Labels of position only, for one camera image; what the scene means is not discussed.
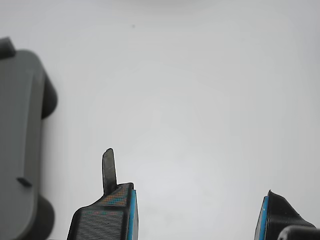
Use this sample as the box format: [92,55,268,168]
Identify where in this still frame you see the grey holder with dark legs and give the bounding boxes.
[0,36,59,240]

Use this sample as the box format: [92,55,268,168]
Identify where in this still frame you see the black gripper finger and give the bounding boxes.
[254,189,316,240]
[66,147,139,240]

